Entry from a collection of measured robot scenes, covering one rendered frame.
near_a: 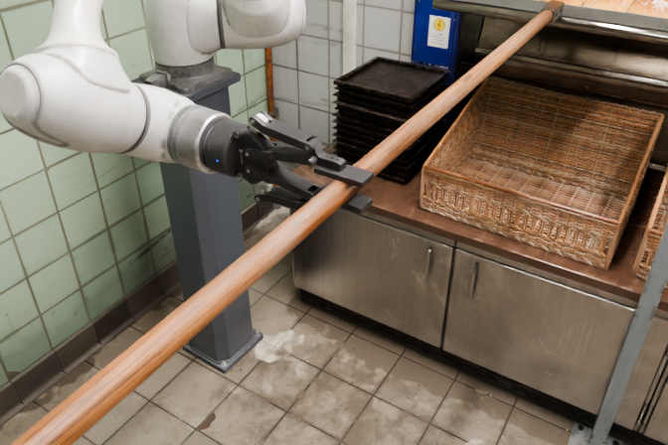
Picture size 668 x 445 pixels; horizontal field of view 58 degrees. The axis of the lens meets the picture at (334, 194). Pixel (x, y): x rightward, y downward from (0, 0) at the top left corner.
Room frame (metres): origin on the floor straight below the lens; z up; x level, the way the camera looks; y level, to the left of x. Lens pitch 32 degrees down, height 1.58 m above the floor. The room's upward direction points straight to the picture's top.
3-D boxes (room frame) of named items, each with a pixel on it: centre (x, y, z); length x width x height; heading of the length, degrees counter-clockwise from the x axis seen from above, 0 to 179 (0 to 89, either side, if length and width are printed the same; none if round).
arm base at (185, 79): (1.51, 0.41, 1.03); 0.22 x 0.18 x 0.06; 146
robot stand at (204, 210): (1.53, 0.40, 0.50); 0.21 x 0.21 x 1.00; 56
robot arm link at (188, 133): (0.77, 0.18, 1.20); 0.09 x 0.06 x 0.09; 148
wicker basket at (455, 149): (1.57, -0.61, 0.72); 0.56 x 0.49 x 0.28; 57
